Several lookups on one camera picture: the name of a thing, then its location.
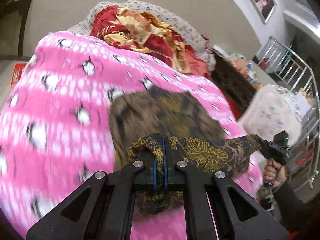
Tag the red pillow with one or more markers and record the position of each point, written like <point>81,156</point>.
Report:
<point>196,61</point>

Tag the red and gold floral blanket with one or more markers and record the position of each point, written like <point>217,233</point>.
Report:
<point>150,37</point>

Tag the person's right hand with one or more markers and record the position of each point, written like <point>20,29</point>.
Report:
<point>272,173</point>

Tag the metal rack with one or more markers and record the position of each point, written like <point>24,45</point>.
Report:
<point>300,85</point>

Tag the red bed cloth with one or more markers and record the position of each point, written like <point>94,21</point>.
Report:
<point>232,110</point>

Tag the brown batik floral shirt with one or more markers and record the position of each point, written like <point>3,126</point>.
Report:
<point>160,115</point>

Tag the grey floral pillow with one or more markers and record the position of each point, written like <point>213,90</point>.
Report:
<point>175,21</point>

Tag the red printed packet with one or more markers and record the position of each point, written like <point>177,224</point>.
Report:
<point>18,74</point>

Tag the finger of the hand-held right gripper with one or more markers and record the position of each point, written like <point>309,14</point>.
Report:
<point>263,147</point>

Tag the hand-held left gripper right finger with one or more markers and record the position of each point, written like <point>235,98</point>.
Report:
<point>173,175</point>

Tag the framed wall picture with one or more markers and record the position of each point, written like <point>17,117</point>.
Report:
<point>260,0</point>

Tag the person's right forearm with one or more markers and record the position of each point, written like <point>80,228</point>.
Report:
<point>295,205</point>

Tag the pile of clutter on cabinet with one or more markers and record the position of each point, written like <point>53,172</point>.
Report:
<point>243,66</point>

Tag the flat white box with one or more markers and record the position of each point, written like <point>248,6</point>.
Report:
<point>219,49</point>

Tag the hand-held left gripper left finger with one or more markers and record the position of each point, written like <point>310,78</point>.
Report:
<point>147,173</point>

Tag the pink penguin print blanket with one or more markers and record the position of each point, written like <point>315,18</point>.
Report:
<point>57,120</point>

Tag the dark carved wooden cabinet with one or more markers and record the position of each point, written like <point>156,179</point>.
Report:
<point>230,82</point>

